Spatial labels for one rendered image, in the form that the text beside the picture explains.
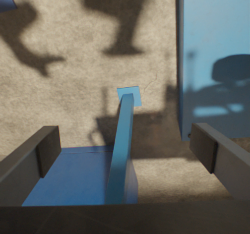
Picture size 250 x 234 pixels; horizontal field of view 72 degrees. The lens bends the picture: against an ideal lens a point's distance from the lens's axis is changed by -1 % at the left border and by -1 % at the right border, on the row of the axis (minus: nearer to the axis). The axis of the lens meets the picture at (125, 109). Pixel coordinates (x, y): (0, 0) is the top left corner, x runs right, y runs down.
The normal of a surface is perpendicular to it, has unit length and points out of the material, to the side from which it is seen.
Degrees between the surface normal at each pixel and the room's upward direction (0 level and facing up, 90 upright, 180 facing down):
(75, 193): 90
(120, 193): 90
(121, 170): 90
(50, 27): 0
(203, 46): 0
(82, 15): 0
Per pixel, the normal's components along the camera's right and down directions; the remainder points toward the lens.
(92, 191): -0.18, -0.78
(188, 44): -0.08, 0.62
